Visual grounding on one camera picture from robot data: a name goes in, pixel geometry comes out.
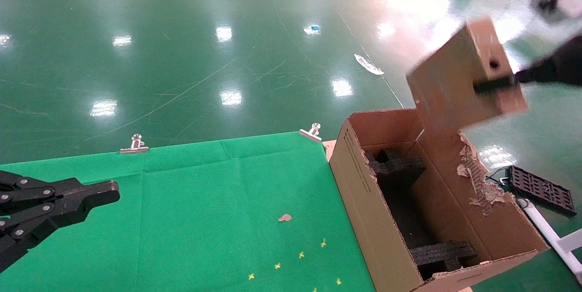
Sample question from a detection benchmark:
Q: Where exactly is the green table cloth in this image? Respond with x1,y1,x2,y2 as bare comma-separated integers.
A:
0,131,376,292

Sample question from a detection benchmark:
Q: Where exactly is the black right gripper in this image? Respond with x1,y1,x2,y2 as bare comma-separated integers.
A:
473,35,582,95

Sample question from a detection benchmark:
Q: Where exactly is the flat cardboard sheet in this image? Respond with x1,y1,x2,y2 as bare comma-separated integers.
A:
322,139,338,161

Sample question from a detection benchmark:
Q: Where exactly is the large open cardboard carton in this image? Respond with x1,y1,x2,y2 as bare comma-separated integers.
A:
329,109,551,292

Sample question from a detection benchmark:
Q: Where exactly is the black floor cable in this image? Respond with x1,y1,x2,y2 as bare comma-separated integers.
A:
485,166,515,193

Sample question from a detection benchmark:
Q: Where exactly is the small cardboard box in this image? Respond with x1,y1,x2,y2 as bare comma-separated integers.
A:
406,18,529,130

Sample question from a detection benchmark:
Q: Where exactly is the black grid tray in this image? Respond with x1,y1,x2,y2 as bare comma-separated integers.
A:
507,165,577,216

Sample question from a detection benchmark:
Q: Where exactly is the silver binder clip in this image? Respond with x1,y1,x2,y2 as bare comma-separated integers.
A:
299,122,323,142
120,134,150,154

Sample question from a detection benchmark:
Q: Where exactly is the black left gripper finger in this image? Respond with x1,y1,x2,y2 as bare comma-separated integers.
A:
0,171,121,213
0,201,90,274

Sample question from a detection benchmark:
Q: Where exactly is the black foam insert block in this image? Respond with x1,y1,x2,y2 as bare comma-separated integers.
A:
364,148,426,180
409,240,478,280

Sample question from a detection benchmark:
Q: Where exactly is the white paper scrap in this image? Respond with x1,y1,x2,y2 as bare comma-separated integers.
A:
354,54,385,76

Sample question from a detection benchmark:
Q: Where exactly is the white tubular frame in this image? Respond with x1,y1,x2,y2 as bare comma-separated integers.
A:
522,201,582,284

